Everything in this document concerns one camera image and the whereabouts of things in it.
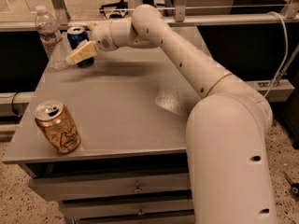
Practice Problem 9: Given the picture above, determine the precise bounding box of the bottom grey drawer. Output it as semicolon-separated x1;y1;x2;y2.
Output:
77;213;194;224

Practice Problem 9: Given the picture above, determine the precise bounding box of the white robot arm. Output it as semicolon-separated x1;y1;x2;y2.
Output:
66;5;278;224

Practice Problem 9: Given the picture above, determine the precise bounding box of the black caster wheel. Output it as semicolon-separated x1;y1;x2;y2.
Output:
284;172;299;198

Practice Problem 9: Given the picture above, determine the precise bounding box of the white cable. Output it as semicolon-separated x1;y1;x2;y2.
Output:
263;10;289;99

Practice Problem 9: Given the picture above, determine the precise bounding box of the middle grey drawer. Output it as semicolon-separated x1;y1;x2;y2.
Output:
59;199;193;219

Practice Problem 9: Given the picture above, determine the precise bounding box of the grey drawer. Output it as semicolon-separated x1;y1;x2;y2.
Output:
29;173;190;201
77;213;194;224
59;199;193;219

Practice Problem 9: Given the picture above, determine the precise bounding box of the grey drawer cabinet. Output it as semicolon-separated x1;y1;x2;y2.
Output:
4;48;200;224

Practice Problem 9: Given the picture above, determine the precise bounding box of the black office chair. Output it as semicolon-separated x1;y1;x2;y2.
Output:
99;0;128;19

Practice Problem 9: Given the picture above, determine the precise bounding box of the top grey drawer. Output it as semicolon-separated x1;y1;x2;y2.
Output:
29;173;190;201

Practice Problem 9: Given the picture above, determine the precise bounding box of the clear plastic water bottle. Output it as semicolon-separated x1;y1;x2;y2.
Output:
35;6;68;70

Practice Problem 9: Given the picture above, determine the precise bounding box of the blue pepsi can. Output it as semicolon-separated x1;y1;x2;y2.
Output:
67;26;94;68

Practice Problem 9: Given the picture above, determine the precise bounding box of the orange soda can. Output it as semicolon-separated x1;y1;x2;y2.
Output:
35;100;80;153

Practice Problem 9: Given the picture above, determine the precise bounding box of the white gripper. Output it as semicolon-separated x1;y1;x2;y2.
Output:
65;21;113;65

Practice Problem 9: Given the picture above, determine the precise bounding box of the metal railing frame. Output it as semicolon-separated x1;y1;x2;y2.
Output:
0;0;298;31

